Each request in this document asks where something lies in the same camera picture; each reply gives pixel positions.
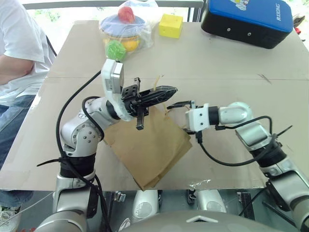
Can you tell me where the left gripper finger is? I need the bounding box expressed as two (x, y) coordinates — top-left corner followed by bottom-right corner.
(140, 85), (179, 99)
(140, 94), (173, 109)

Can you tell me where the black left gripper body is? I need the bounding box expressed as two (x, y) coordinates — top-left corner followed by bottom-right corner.
(121, 77), (149, 131)

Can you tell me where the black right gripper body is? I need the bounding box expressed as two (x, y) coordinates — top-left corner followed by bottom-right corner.
(190, 100), (205, 110)

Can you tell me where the brown paper bag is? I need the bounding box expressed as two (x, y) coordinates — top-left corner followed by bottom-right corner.
(102, 74), (194, 192)

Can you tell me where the green plush toy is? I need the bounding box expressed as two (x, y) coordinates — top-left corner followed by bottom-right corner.
(105, 39), (127, 61)

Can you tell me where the yellow orange plush toy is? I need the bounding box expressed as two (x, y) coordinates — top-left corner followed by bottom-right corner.
(121, 39), (140, 52)

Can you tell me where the clear plastic bag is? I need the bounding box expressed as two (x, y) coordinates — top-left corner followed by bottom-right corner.
(98, 0), (155, 61)

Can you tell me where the yellow cheese plush toy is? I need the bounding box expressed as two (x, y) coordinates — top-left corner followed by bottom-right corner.
(158, 14), (183, 39)

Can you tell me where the blue round plush toy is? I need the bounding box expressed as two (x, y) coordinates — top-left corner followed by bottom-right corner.
(100, 15), (147, 37)

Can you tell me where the red apple plush toy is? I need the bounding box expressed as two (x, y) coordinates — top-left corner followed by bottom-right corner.
(118, 6), (136, 25)

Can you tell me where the brown cardboard sheet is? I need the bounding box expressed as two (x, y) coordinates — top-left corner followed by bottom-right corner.
(0, 76), (309, 192)

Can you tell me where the clear tape strip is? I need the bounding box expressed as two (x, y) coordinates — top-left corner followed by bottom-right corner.
(189, 179), (212, 189)

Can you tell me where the silver rounded robot shell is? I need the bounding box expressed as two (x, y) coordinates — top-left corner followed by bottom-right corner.
(195, 189), (228, 214)
(131, 189), (160, 225)

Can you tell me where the grey robot torso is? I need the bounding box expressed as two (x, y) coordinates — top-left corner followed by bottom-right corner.
(113, 209), (299, 232)

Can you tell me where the black zip tie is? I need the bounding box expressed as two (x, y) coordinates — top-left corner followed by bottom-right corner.
(274, 125), (294, 140)
(36, 156), (64, 168)

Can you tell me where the silver metal clamp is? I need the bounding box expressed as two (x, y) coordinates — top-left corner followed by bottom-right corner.
(113, 190), (126, 203)

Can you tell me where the blue and black case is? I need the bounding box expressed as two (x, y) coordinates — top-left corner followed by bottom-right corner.
(200, 0), (294, 50)

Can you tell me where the person in white shirt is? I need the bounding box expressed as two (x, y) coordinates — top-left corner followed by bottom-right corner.
(0, 0), (57, 232)

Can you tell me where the red and black tool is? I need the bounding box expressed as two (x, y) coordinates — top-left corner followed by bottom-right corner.
(293, 14), (308, 35)

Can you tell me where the white sneaker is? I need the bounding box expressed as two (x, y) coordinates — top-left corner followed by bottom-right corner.
(0, 205), (22, 232)

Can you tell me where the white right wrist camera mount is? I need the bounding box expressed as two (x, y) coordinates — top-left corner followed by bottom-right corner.
(184, 103), (210, 132)

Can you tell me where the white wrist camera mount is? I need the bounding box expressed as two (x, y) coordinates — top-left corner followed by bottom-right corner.
(184, 103), (210, 132)
(100, 58), (134, 122)

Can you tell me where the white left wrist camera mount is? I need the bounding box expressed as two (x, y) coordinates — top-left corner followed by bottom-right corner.
(100, 58), (134, 122)

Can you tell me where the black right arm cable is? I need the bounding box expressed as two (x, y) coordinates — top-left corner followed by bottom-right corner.
(195, 116), (283, 167)

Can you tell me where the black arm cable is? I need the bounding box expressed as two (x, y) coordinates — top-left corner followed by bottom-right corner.
(195, 116), (283, 167)
(56, 70), (112, 232)

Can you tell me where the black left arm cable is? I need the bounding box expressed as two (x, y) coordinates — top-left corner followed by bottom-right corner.
(56, 70), (112, 232)

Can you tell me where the black chair frame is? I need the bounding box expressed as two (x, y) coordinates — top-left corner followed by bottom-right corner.
(45, 34), (58, 58)

